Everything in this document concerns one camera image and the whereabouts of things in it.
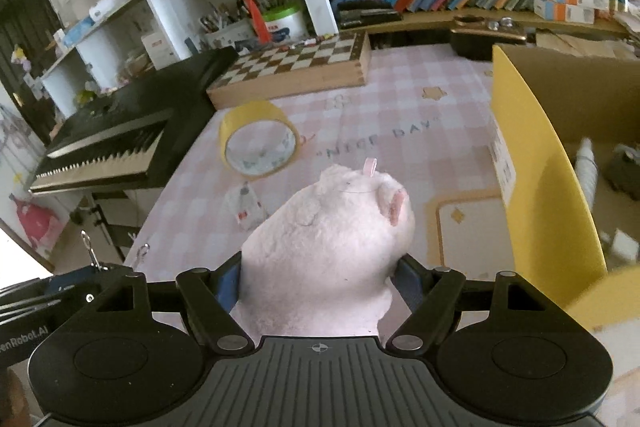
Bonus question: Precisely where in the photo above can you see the wooden chess board box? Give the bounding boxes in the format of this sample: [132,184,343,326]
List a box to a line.
[206,32,373,110]

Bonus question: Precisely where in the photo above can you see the black box with gold trim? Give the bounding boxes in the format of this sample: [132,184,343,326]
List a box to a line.
[449,16,529,61]

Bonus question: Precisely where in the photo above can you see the white tub with green lid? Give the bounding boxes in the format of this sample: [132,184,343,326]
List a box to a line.
[262,4,307,44]

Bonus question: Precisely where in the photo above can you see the brown cardboard sheets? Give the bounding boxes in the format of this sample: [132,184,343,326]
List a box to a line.
[534,28,640,58]

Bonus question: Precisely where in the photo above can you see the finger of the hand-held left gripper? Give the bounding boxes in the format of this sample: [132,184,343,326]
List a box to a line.
[47,268,132,310]

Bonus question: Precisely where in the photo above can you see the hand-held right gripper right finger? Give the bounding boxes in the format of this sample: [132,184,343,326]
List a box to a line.
[385,253,543,353]

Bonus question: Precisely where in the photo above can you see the holder of pens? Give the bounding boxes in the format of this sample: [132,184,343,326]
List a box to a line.
[200,2,262,54]

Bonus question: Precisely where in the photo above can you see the dark round object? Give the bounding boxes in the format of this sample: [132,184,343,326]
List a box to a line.
[605,144,640,195]

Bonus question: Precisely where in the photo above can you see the pink checked desktop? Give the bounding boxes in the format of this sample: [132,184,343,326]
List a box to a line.
[122,32,640,408]

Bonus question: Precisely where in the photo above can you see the pink plush toy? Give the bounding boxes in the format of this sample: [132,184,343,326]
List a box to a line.
[235,157,417,338]

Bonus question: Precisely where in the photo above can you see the red white tool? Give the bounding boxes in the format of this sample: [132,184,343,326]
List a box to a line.
[239,0,274,46]

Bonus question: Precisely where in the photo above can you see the small clear plastic packet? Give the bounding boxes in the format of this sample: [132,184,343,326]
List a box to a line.
[227,182,266,228]

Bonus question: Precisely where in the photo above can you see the yellow cardboard box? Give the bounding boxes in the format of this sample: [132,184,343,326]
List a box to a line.
[490,44,640,333]

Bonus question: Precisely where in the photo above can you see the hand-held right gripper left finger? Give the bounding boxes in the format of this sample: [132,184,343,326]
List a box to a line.
[95,252,253,353]

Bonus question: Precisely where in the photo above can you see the yellow tape roll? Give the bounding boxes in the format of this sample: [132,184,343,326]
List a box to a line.
[218,101,302,180]

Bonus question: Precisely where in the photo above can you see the white box with red mark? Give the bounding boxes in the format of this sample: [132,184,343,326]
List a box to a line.
[141,32,179,71]

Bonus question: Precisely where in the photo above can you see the black stapler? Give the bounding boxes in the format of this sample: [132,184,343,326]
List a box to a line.
[337,2,402,31]

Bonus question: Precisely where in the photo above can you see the white spray bottle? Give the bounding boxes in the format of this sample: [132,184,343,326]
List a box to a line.
[572,137,599,212]

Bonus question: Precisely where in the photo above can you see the black keyboard piano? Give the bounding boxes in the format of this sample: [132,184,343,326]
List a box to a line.
[28,47,240,196]

